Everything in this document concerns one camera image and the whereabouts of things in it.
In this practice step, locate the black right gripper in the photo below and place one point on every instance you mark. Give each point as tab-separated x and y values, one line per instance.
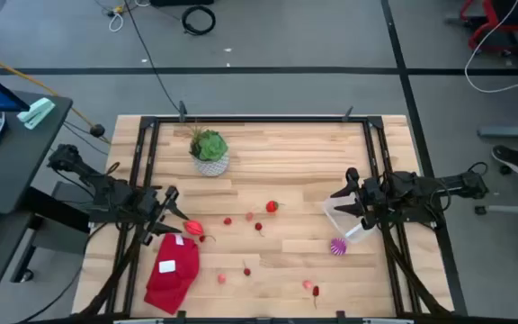
371	198

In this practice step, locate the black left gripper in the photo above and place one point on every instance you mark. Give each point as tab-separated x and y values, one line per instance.
155	204

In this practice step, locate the large red pepper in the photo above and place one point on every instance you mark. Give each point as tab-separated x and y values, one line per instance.
193	227

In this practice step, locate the clear plastic tupperware container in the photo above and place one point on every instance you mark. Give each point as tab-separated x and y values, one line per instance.
339	224

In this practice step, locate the red cherry with stem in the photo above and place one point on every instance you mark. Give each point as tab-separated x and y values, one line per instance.
258	226
202	238

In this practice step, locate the purple striped ball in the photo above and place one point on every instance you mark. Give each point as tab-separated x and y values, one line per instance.
338	246

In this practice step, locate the small round red fruit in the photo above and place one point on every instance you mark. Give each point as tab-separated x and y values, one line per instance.
227	221

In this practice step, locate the small pink fruit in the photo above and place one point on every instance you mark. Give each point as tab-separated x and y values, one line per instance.
307	284
221	278

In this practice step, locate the red strawberry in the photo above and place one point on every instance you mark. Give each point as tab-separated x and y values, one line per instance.
271	207

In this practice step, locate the succulent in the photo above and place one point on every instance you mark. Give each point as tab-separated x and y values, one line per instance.
211	148

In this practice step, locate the dark red apple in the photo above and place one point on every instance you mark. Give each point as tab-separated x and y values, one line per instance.
247	272

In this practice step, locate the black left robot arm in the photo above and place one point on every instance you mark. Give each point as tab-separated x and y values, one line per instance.
101	185

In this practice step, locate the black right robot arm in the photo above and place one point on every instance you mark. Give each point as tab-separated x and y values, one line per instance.
443	182

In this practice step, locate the folded red cloth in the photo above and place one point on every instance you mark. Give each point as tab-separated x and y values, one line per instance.
169	283

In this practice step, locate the grey office chair base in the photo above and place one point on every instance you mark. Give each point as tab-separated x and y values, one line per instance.
511	210

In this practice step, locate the black desk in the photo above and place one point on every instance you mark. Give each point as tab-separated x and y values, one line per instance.
16	171

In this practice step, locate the person's shoe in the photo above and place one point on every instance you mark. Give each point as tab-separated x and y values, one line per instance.
511	158

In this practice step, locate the mint green stapler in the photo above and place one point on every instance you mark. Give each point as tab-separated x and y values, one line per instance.
36	113

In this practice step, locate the black box on floor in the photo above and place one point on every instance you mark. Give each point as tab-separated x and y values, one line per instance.
180	2

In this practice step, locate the red and black chair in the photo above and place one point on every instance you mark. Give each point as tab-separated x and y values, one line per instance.
504	13

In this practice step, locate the black metal table frame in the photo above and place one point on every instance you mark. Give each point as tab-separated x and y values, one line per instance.
263	119

